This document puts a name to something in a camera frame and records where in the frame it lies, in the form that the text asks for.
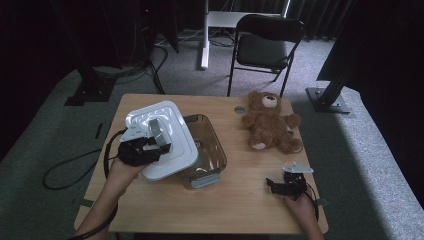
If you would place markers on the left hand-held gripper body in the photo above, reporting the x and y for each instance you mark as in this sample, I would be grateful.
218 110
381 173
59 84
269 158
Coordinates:
133 153

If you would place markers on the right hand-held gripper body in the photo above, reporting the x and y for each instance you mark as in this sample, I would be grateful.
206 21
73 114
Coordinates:
295 185

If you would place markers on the white plastic box lid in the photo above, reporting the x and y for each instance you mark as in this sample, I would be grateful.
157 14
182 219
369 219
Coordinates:
181 140

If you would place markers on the clear plastic storage box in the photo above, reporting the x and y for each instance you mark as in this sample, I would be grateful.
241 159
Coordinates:
208 143

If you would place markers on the brown teddy bear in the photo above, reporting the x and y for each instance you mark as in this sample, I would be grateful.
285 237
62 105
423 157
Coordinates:
266 123

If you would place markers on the person's right hand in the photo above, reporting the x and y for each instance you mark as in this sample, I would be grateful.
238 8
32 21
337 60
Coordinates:
301 208

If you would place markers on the person's left hand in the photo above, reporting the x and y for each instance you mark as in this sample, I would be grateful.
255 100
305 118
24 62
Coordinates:
123 176

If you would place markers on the grey tape piece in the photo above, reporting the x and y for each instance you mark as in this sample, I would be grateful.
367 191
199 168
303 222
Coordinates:
321 202
86 203

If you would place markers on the black tape strip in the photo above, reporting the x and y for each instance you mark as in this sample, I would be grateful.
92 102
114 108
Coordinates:
98 130

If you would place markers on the black metal stand with base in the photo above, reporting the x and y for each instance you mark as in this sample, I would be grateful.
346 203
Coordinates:
328 101
90 90

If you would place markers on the grey round table grommet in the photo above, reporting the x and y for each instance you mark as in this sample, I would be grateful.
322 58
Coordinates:
239 110

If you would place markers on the black folding chair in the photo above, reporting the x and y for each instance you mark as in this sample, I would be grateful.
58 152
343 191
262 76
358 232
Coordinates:
263 50

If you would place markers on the white desk frame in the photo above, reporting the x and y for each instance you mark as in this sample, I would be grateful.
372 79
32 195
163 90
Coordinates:
205 50

